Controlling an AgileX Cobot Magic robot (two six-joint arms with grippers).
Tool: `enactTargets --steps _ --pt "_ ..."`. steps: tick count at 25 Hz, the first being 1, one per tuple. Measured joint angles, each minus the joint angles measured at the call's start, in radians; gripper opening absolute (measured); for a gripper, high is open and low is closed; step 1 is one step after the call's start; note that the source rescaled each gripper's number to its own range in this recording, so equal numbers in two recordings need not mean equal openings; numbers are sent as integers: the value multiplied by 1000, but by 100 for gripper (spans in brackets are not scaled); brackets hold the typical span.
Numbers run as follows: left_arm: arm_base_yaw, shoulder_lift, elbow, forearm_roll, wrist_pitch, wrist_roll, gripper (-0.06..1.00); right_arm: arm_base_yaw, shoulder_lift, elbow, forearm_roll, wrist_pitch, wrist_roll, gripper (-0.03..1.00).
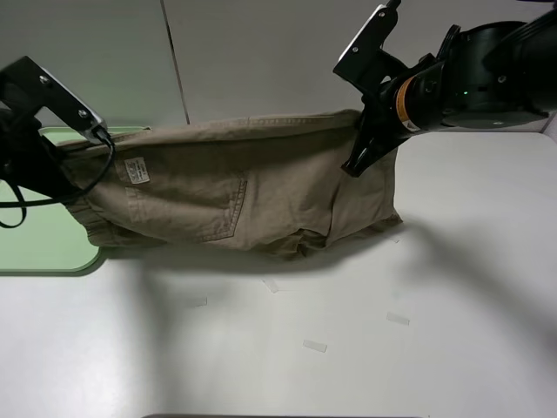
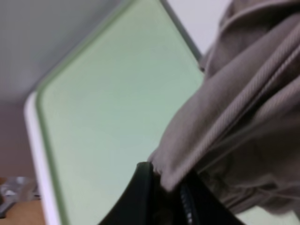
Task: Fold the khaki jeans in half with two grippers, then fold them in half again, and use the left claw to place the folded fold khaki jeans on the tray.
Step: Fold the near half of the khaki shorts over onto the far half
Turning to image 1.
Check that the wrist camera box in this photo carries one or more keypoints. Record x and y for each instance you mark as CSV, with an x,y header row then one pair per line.
x,y
364,64
27,88

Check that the khaki shorts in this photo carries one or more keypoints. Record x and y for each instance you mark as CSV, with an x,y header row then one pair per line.
x,y
271,185

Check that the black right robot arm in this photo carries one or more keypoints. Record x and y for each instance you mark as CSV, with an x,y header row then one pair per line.
x,y
493,76

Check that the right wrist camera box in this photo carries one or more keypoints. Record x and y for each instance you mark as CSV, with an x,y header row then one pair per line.
x,y
364,64

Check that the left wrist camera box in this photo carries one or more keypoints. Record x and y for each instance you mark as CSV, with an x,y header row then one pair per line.
x,y
27,88

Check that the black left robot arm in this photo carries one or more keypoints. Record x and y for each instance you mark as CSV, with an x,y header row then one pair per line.
x,y
30,160

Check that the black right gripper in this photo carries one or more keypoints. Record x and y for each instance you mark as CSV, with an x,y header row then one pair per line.
x,y
399,102

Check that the green plastic tray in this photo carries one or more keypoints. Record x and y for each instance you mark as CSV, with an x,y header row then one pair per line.
x,y
50,241

